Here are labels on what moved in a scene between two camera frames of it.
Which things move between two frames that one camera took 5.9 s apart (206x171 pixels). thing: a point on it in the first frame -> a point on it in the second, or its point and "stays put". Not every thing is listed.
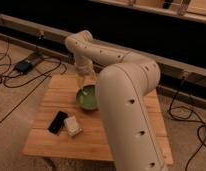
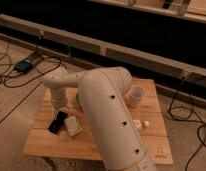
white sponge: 72,126 stays put
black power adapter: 24,66 stays put
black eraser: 58,122 stays put
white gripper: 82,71 -> 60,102
